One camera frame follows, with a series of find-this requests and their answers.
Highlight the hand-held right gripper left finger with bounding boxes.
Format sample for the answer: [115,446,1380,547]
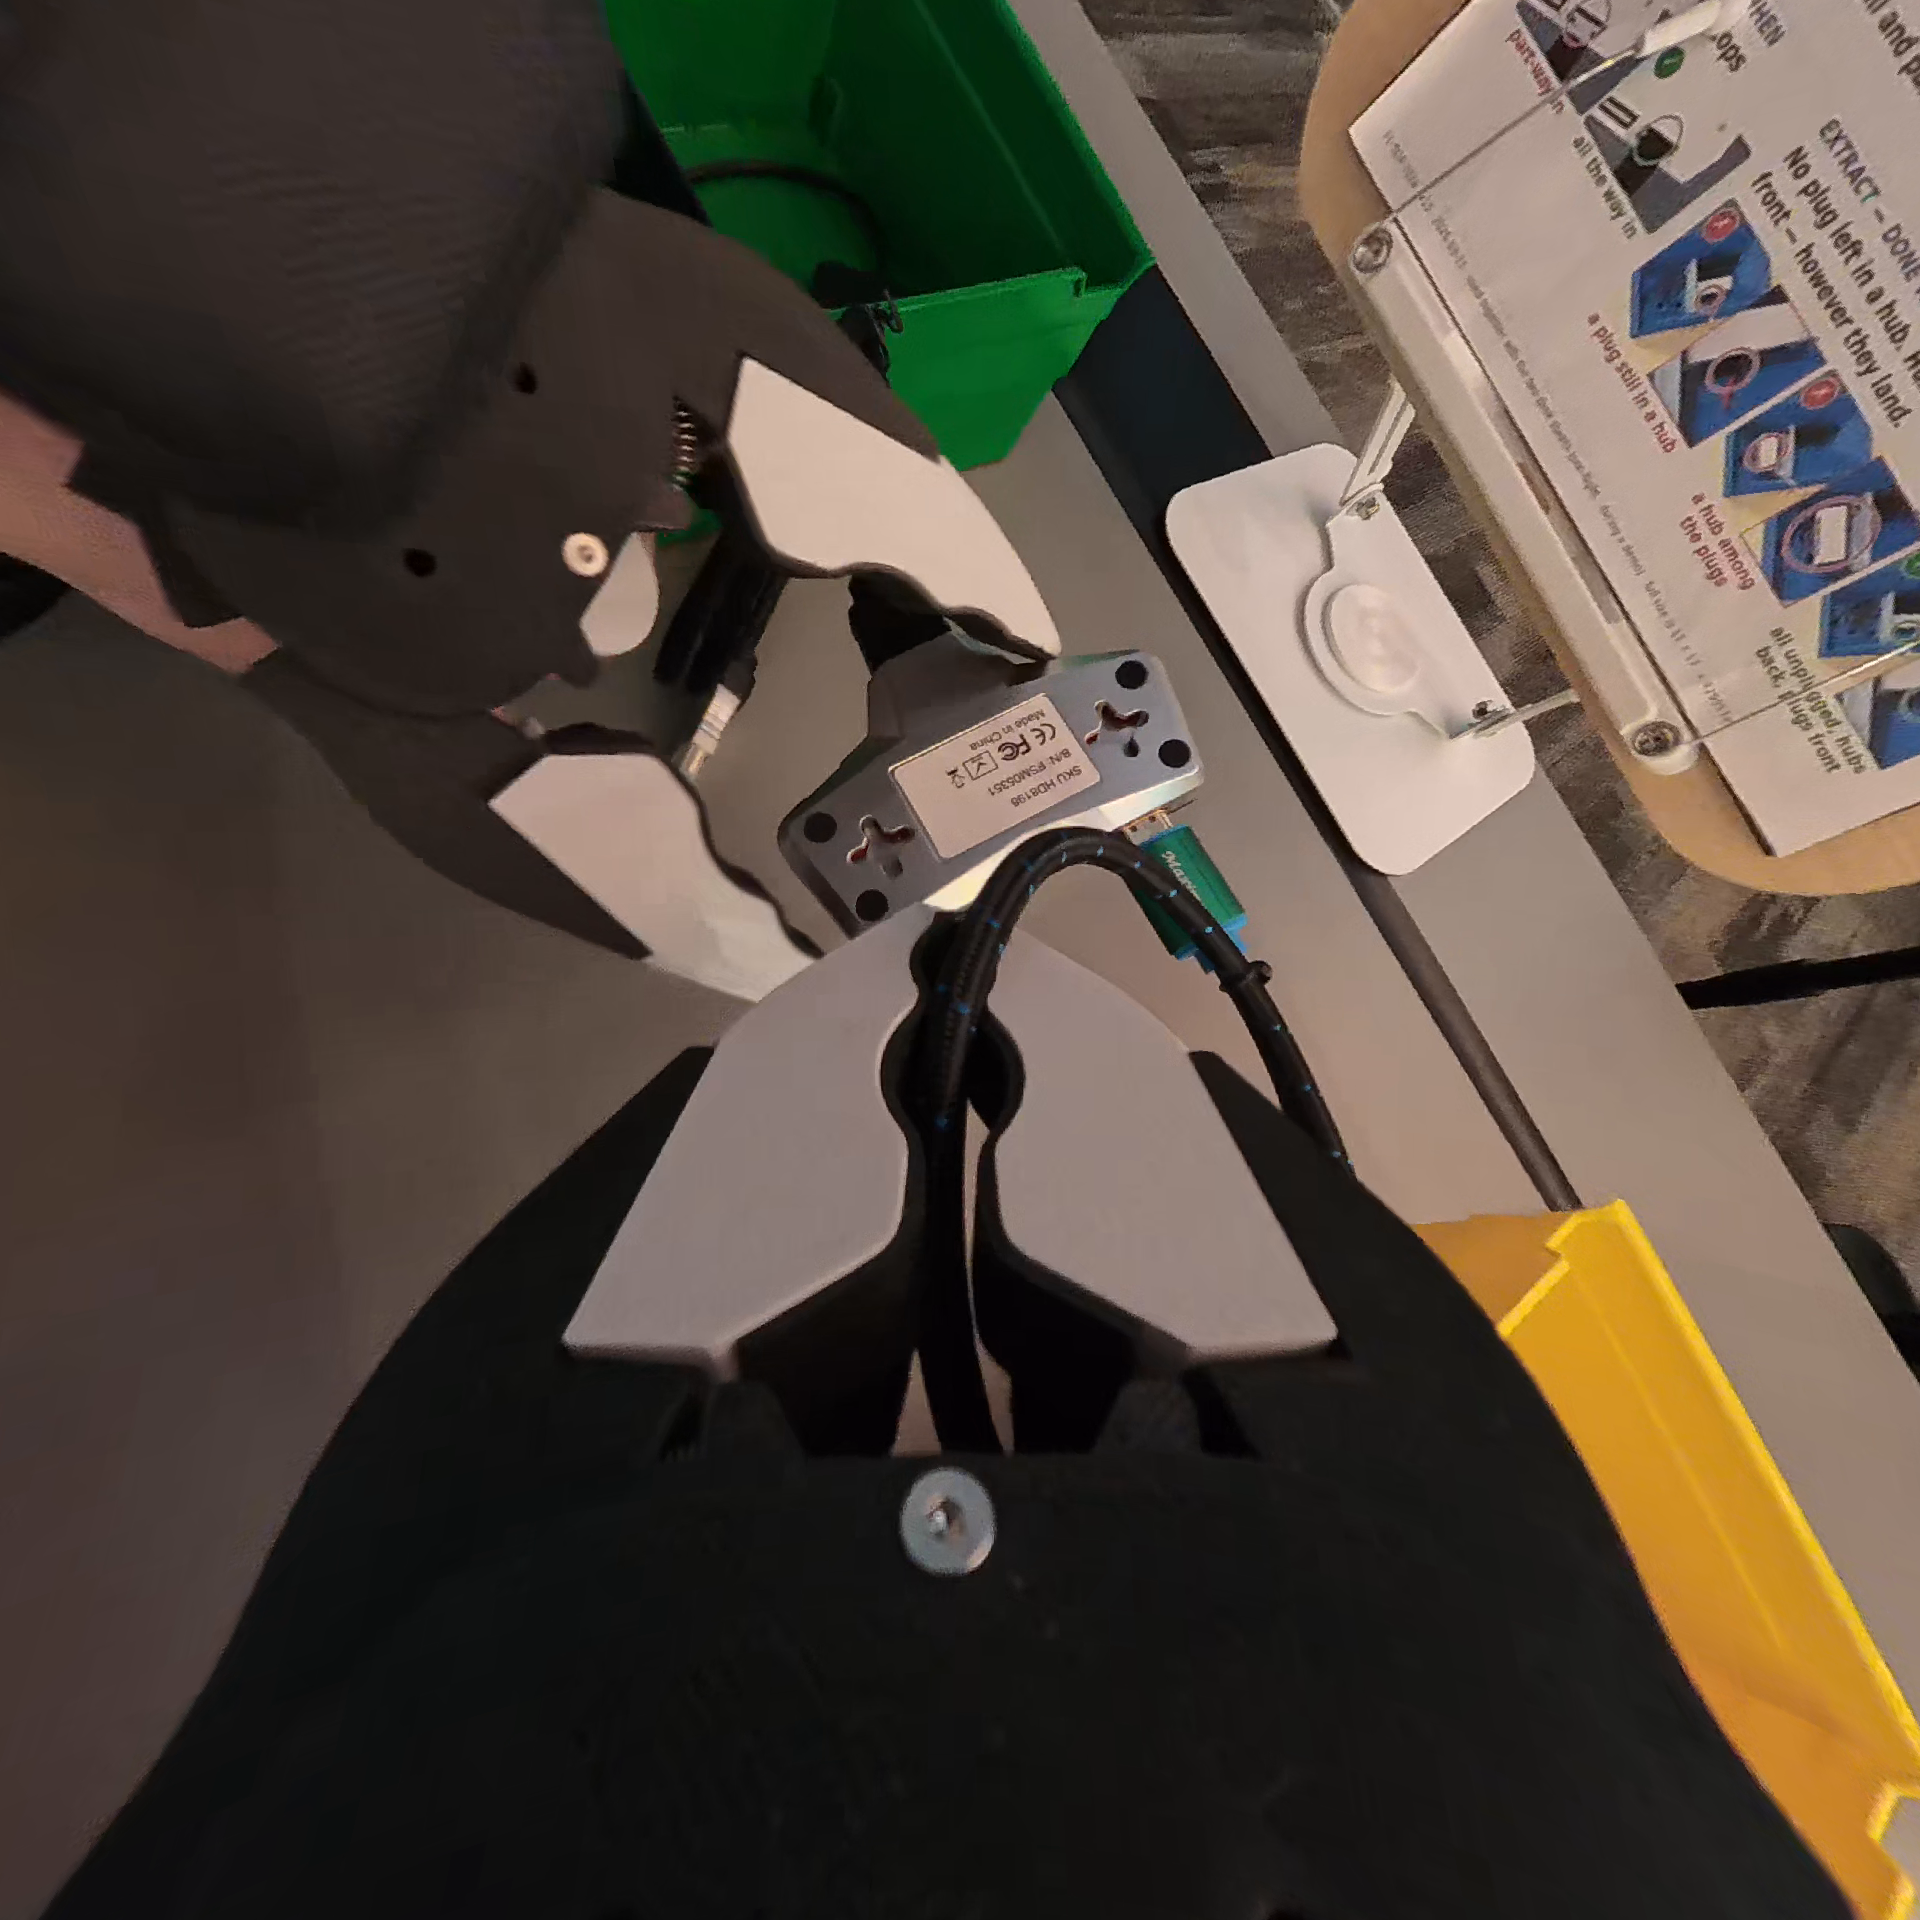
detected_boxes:
[565,935,926,1375]

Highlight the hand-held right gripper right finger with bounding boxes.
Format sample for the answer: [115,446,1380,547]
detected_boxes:
[977,935,1339,1375]

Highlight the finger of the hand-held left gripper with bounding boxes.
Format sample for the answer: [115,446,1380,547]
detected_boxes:
[731,353,1064,661]
[487,735,828,1003]

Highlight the green plastic bin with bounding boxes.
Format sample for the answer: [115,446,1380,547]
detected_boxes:
[595,0,1161,474]

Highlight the braided hdmi cable green plugs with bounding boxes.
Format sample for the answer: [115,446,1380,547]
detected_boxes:
[900,809,1358,1460]

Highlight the silver port hub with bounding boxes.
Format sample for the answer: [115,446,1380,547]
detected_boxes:
[779,585,1208,947]

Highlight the yellow plastic bin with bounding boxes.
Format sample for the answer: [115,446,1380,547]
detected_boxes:
[1411,1198,1920,1861]

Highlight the black mat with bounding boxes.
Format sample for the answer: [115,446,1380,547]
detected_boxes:
[1006,0,1353,571]

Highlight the white stand base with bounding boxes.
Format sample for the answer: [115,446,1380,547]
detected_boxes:
[1163,441,1542,877]

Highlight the instruction sheet on stand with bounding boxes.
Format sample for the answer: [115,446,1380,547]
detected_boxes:
[1297,0,1920,899]

